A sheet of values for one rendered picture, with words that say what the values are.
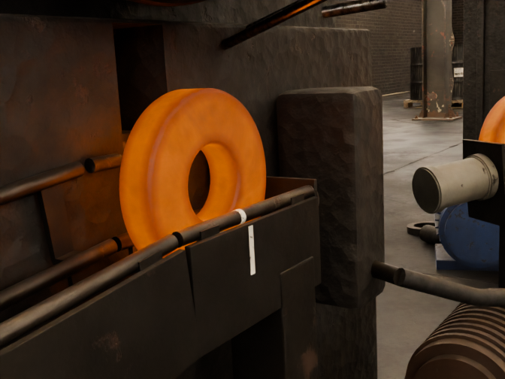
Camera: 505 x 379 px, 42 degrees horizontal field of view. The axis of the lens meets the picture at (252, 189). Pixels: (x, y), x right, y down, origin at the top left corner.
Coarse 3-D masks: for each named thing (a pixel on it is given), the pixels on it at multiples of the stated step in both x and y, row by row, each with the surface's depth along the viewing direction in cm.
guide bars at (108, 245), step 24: (72, 168) 49; (96, 168) 51; (0, 192) 44; (24, 192) 45; (48, 192) 47; (48, 216) 47; (48, 240) 48; (120, 240) 50; (72, 264) 47; (24, 288) 43
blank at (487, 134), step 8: (504, 96) 86; (496, 104) 86; (504, 104) 85; (496, 112) 85; (504, 112) 83; (488, 120) 85; (496, 120) 84; (504, 120) 83; (488, 128) 85; (496, 128) 83; (504, 128) 83; (480, 136) 86; (488, 136) 84; (496, 136) 83; (504, 136) 84
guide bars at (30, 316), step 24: (288, 192) 59; (312, 192) 62; (240, 216) 52; (168, 240) 46; (192, 240) 48; (120, 264) 42; (144, 264) 43; (72, 288) 39; (96, 288) 40; (24, 312) 36; (48, 312) 37; (0, 336) 35
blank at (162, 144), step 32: (160, 96) 52; (192, 96) 51; (224, 96) 54; (160, 128) 48; (192, 128) 51; (224, 128) 54; (256, 128) 58; (128, 160) 49; (160, 160) 48; (192, 160) 51; (224, 160) 56; (256, 160) 58; (128, 192) 49; (160, 192) 48; (224, 192) 57; (256, 192) 59; (128, 224) 50; (160, 224) 49; (192, 224) 52
